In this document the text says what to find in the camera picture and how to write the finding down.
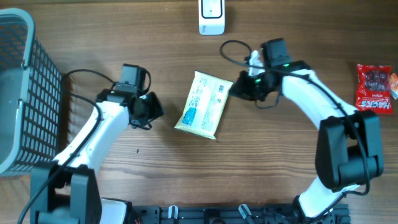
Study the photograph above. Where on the red snack packet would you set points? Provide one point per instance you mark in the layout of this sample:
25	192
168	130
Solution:
373	91

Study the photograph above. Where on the white barcode scanner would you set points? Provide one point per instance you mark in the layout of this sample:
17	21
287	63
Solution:
211	17

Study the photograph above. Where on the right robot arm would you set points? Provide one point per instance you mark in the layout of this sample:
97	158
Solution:
349	145

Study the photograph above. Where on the cream snack bag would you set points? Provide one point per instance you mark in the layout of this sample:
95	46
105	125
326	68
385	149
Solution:
204	106

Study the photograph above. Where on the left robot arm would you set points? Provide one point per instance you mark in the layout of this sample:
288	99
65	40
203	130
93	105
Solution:
65	190

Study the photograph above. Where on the grey plastic shopping basket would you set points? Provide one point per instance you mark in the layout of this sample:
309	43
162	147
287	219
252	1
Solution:
31	96

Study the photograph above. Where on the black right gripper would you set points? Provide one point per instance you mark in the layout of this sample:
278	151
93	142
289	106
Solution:
240	88

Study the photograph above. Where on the orange small box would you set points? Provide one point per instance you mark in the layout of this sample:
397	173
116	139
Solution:
393	85

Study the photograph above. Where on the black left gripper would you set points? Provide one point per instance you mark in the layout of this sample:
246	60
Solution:
157	111

